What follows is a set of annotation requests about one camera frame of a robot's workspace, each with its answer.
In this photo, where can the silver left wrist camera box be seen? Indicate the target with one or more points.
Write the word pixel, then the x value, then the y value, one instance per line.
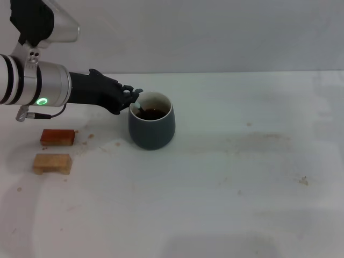
pixel 51 21

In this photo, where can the grey ceramic coffee cup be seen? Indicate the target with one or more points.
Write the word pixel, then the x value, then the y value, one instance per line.
pixel 151 131

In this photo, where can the red-brown wooden block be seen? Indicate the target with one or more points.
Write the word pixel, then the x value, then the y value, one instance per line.
pixel 57 137

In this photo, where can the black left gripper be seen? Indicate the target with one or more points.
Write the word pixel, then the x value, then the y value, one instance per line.
pixel 94 90

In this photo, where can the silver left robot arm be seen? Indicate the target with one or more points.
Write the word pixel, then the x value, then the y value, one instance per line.
pixel 40 83

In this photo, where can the light notched wooden block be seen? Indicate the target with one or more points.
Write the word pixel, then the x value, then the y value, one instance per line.
pixel 53 162

